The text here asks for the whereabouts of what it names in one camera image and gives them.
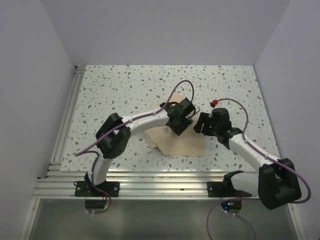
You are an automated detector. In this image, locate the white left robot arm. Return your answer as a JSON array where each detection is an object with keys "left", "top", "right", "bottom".
[{"left": 86, "top": 98, "right": 196, "bottom": 197}]

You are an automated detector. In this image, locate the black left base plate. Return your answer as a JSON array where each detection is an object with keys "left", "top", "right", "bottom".
[{"left": 73, "top": 181, "right": 120, "bottom": 198}]

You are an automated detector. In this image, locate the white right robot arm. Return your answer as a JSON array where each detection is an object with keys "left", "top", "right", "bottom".
[{"left": 193, "top": 108, "right": 302, "bottom": 210}]

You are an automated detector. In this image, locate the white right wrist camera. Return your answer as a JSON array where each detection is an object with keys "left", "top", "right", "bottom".
[{"left": 210, "top": 99, "right": 219, "bottom": 108}]

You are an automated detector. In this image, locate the aluminium rail frame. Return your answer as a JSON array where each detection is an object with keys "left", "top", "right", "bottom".
[{"left": 32, "top": 65, "right": 296, "bottom": 201}]

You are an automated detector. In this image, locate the beige cloth mat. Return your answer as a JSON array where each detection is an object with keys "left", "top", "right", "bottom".
[{"left": 144, "top": 91, "right": 206, "bottom": 158}]

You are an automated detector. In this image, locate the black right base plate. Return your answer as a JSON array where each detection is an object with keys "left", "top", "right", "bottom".
[{"left": 206, "top": 181, "right": 252, "bottom": 198}]

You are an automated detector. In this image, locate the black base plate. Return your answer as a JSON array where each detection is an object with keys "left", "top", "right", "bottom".
[
  {"left": 73, "top": 181, "right": 120, "bottom": 198},
  {"left": 206, "top": 181, "right": 252, "bottom": 198}
]

